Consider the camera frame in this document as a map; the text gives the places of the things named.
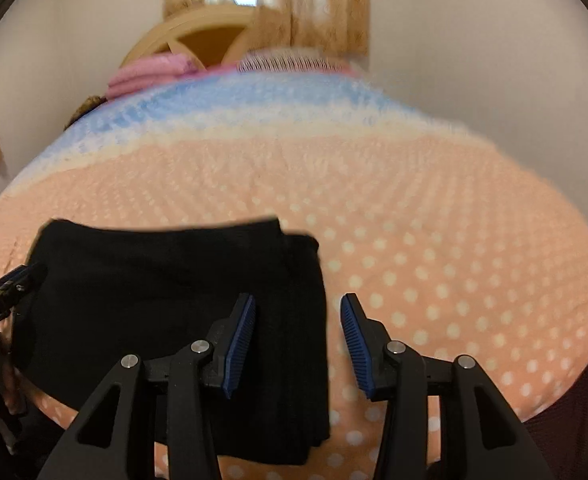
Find brown patterned bag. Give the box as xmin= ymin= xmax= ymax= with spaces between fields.
xmin=64 ymin=96 xmax=108 ymax=129

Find cream wooden headboard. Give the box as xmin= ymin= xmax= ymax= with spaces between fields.
xmin=120 ymin=3 xmax=255 ymax=70

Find black pants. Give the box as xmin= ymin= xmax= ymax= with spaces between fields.
xmin=11 ymin=219 xmax=330 ymax=466

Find striped pillow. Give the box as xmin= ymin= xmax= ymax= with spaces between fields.
xmin=236 ymin=48 xmax=350 ymax=73

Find polka dot bed cover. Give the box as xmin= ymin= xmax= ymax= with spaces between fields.
xmin=0 ymin=62 xmax=588 ymax=480

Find folded pink blanket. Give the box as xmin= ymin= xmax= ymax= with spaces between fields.
xmin=105 ymin=53 xmax=201 ymax=100

